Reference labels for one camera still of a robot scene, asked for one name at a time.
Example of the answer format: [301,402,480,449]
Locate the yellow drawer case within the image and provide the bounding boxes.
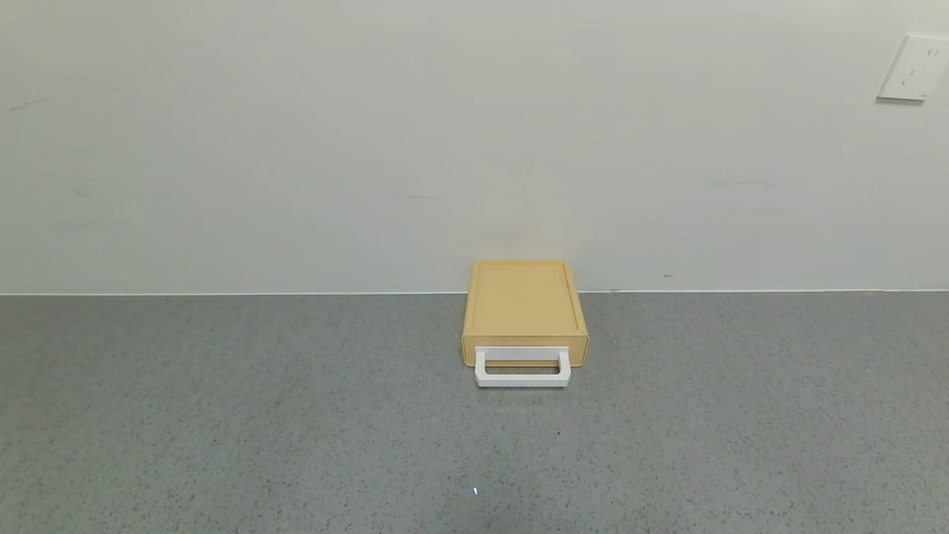
[462,260,590,367]

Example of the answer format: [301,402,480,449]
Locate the white wall socket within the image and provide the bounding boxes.
[877,34,949,102]

